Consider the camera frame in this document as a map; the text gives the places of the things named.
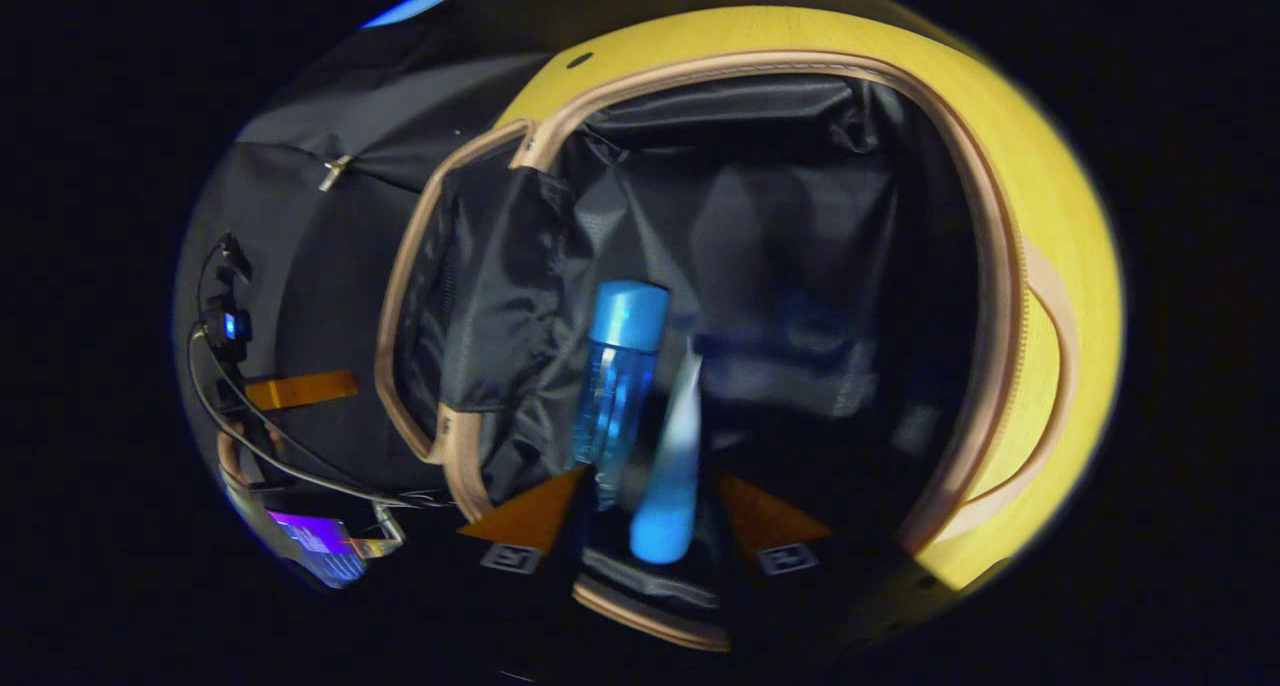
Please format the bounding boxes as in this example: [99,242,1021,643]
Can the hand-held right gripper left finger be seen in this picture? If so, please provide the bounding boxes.
[385,464,593,657]

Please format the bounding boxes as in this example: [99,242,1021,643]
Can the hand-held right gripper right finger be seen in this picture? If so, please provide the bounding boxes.
[715,471,931,657]

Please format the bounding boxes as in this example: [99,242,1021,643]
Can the blue white skin care tube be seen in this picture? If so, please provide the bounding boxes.
[628,338,707,567]

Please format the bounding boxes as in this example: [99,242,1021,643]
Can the blue skin care bottle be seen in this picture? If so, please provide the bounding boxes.
[570,279,671,512]

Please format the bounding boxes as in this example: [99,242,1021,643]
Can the pale pink suitcase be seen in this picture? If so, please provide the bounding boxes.
[373,49,1083,655]

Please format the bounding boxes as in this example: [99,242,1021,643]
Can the black backdrop cloth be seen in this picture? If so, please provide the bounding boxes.
[175,0,601,527]

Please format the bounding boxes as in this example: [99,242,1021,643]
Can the smartphone with lit screen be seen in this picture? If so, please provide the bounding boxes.
[262,508,369,590]

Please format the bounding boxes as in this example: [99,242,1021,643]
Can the black cable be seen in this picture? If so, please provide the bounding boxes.
[188,321,456,512]

